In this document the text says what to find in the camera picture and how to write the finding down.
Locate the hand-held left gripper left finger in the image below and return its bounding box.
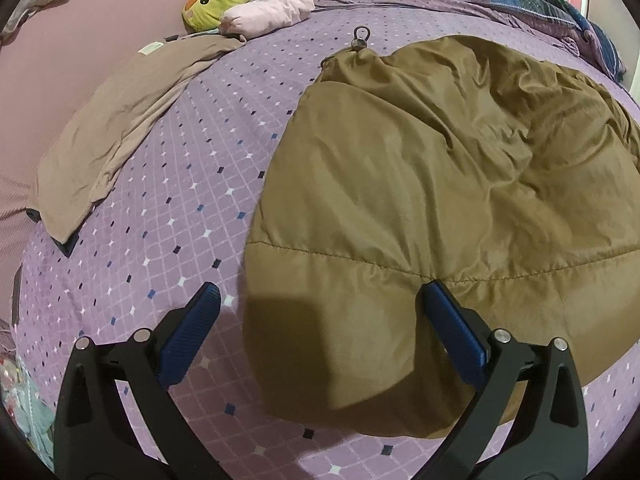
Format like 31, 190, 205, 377
54, 282, 230, 480

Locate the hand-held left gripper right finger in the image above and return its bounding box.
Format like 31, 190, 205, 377
421, 280, 588, 480

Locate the brown padded jacket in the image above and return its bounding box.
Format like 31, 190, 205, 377
242, 26, 640, 440

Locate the purple diamond-print bed sheet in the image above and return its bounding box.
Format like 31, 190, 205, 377
10, 0, 640, 480

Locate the tan folded garment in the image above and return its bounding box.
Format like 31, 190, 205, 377
26, 34, 248, 259

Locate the pink bed cover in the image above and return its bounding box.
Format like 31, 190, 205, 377
0, 0, 251, 330

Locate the pink plush pillow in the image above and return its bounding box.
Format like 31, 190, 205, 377
220, 0, 316, 39

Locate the yellow orange plush toy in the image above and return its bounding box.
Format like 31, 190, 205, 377
182, 0, 254, 31

